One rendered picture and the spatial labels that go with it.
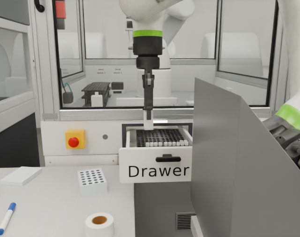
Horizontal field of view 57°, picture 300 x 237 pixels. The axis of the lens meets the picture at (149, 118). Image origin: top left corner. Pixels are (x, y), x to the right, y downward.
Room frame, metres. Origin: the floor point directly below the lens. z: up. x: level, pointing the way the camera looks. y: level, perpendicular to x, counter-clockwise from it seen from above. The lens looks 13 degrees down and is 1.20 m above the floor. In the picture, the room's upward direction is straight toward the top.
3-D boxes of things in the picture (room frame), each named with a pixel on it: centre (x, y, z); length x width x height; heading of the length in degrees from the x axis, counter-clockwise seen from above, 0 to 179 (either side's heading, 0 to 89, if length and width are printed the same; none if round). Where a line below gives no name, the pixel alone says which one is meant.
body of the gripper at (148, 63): (0.89, 0.01, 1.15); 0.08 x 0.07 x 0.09; 3
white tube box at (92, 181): (0.87, 0.20, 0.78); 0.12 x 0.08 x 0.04; 19
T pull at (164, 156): (0.77, -0.05, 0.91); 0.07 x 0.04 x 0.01; 94
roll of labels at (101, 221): (0.61, 0.13, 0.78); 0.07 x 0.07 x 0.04
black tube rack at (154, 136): (0.99, -0.04, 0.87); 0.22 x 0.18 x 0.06; 4
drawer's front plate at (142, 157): (0.79, -0.05, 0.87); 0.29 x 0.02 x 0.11; 94
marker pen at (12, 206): (0.67, 0.39, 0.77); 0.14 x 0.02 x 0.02; 14
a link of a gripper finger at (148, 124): (0.87, 0.00, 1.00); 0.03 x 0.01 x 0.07; 93
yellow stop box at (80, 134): (1.05, 0.30, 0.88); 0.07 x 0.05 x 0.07; 94
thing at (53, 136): (1.57, -0.04, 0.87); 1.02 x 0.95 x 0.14; 94
